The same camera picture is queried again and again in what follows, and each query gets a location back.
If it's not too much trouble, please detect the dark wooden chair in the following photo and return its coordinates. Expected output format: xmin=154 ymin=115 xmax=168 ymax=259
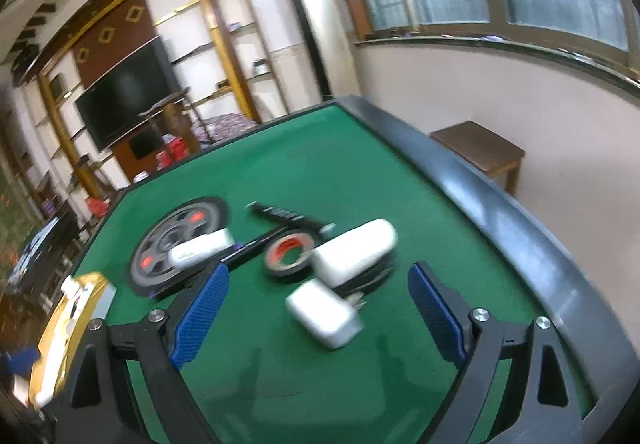
xmin=139 ymin=91 xmax=194 ymax=161

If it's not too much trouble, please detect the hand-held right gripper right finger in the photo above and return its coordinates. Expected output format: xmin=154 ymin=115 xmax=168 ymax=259
xmin=407 ymin=261 xmax=586 ymax=444

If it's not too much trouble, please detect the yellow tray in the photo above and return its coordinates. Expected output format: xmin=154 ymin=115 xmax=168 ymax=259
xmin=27 ymin=271 xmax=119 ymax=410

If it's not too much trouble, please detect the purple patterned cloth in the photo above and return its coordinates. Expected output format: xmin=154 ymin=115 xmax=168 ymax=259
xmin=192 ymin=113 xmax=259 ymax=143

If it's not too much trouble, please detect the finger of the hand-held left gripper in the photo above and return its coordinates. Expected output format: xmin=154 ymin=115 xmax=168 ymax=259
xmin=0 ymin=346 xmax=42 ymax=377

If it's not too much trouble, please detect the black marker purple end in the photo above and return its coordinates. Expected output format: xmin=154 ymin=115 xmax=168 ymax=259
xmin=219 ymin=227 xmax=291 ymax=271

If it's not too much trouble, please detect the round tyre print mat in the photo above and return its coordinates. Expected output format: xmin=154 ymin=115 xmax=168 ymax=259
xmin=127 ymin=195 xmax=229 ymax=298

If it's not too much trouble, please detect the wooden shelf unit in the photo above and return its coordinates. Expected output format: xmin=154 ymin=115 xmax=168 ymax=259
xmin=145 ymin=0 xmax=291 ymax=125

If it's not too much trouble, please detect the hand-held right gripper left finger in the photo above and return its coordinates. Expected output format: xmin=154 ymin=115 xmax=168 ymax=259
xmin=52 ymin=263 xmax=231 ymax=444

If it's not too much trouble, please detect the white labelled bottle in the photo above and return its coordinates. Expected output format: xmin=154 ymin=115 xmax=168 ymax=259
xmin=167 ymin=227 xmax=236 ymax=266

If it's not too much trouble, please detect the black tape roll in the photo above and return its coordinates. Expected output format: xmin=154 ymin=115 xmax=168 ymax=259
xmin=261 ymin=229 xmax=319 ymax=280

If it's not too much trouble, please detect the brown wooden stool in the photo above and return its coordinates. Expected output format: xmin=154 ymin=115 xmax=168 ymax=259
xmin=430 ymin=120 xmax=527 ymax=196

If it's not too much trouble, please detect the slim black marker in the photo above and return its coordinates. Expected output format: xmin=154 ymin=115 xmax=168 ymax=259
xmin=246 ymin=201 xmax=337 ymax=238

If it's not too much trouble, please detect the dark round tape roll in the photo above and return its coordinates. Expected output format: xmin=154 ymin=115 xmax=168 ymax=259
xmin=340 ymin=249 xmax=399 ymax=298

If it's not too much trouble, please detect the red bag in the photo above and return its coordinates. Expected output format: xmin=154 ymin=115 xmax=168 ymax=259
xmin=155 ymin=135 xmax=189 ymax=171

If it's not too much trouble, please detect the plain white charger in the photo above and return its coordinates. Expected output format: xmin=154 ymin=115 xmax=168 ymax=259
xmin=285 ymin=278 xmax=364 ymax=351

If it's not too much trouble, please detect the white standing air conditioner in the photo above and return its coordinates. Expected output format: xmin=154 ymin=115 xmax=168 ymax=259
xmin=276 ymin=0 xmax=362 ymax=101

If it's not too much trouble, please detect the white cylindrical container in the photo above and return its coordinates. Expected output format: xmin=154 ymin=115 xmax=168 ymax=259
xmin=310 ymin=218 xmax=399 ymax=290

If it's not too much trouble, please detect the black television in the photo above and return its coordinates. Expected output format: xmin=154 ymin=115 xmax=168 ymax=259
xmin=74 ymin=35 xmax=184 ymax=152

